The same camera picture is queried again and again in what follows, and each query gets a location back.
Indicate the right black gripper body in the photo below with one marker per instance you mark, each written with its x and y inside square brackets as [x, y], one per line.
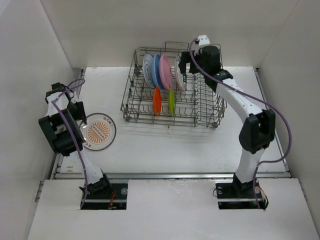
[198, 59]

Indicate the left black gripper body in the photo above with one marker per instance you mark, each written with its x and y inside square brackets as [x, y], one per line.
[76, 109]

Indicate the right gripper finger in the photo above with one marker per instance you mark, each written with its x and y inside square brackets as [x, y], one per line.
[193, 69]
[182, 67]

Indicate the white plate dark lettered rim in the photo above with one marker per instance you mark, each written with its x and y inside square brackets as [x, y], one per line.
[180, 79]

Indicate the white plate orange sun pattern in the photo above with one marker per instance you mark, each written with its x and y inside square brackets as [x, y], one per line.
[100, 131]

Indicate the pink plastic plate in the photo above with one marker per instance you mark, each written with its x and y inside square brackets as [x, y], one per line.
[165, 72]

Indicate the blue plastic plate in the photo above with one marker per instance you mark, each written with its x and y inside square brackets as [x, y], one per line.
[155, 72]

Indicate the small green plate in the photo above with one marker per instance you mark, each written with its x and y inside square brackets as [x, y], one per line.
[171, 102]

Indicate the white plate teal line pattern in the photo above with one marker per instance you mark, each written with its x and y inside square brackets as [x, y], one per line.
[147, 70]

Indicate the small orange plate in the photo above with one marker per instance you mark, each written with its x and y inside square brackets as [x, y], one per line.
[157, 101]

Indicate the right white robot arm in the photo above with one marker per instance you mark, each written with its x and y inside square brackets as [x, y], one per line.
[258, 125]

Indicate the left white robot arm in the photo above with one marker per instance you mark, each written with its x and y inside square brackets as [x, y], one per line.
[64, 136]

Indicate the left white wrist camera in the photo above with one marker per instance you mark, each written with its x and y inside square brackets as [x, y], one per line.
[61, 95]

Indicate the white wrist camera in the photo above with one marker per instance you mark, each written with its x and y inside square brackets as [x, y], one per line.
[200, 42]
[61, 95]

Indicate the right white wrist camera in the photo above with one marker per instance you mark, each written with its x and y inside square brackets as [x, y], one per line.
[200, 42]

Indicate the grey wire dish rack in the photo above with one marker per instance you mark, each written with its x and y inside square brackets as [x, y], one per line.
[197, 106]

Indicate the aluminium table frame rail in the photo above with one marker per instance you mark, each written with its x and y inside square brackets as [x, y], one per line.
[151, 151]

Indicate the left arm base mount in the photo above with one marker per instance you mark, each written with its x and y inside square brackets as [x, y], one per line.
[114, 199]

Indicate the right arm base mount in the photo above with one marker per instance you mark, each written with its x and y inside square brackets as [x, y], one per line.
[230, 199]

